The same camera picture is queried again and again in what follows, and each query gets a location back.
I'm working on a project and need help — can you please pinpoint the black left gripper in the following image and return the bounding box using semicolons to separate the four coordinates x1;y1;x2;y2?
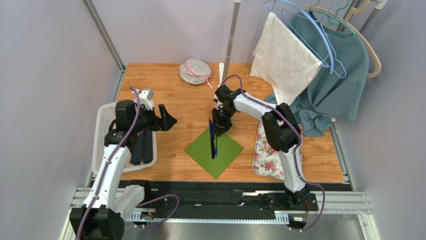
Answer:
131;104;177;133

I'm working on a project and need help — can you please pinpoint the green paper napkin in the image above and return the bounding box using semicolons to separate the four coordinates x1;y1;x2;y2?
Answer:
184;128;244;179

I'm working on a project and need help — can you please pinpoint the rainbow metallic spoon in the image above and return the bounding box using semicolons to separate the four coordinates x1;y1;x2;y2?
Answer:
213;134;218;158

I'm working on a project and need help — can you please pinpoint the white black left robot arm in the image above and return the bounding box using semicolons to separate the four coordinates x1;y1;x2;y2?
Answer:
69;88;177;240

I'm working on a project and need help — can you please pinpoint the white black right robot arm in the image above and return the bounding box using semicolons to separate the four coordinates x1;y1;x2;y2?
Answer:
210;84;310;208

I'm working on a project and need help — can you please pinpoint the dark cutlery pouch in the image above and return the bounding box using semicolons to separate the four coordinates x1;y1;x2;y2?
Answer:
130;130;154;165

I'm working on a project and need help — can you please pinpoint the white mesh laundry bag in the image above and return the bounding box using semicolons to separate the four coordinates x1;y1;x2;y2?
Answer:
179;57;213;89

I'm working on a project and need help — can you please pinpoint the floral pattern tray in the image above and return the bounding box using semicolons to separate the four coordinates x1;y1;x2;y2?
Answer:
252;122;285;181

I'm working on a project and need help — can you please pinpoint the grey pole with white base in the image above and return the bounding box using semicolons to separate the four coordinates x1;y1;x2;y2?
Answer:
217;0;242;88

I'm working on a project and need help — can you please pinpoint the white plastic basket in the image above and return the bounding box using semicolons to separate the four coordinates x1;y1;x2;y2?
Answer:
91;102;157;176

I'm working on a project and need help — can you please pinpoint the white towel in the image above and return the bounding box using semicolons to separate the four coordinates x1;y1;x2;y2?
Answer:
250;12;322;105

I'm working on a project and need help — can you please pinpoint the teal t-shirt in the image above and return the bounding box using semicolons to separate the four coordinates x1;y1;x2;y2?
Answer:
264;9;370;138

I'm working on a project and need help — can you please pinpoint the green hanger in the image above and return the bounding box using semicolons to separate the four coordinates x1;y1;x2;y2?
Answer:
305;0;358;35

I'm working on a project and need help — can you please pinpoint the wooden hanger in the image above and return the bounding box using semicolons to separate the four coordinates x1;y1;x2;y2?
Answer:
308;12;382;79

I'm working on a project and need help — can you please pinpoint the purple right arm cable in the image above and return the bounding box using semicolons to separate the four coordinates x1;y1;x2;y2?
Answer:
219;74;326;233

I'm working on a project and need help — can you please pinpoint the blue wire hanger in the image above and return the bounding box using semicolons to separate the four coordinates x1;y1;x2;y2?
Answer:
262;0;347;79

